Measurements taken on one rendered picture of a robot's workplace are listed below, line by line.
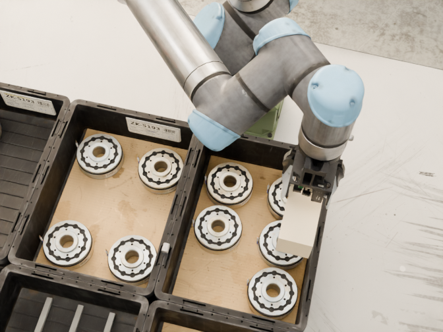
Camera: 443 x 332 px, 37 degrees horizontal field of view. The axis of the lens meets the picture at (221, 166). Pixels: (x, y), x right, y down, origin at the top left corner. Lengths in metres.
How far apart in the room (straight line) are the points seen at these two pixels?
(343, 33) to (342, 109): 1.97
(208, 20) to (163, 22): 0.46
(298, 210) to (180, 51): 0.35
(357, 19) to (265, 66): 1.97
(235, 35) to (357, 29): 1.41
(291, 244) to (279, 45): 0.37
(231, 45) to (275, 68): 0.58
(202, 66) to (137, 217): 0.55
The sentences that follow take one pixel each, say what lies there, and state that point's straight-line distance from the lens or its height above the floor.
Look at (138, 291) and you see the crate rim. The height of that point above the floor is 0.93.
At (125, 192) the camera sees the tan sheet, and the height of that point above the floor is 0.83.
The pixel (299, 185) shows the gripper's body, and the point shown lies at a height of 1.22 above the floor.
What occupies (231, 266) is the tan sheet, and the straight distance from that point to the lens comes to 1.42.
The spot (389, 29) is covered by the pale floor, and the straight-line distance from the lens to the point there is 2.91.
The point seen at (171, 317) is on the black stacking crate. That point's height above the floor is 0.88.
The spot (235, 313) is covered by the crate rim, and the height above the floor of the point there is 0.93.
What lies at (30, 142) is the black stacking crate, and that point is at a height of 0.83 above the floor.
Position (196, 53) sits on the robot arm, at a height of 1.36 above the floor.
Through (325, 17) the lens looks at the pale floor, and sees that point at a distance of 2.89.
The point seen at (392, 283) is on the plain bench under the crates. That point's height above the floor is 0.70.
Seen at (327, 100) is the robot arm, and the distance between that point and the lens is 0.89.
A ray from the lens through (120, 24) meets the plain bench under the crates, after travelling 1.93.
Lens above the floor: 2.17
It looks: 62 degrees down
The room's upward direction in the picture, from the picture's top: 2 degrees clockwise
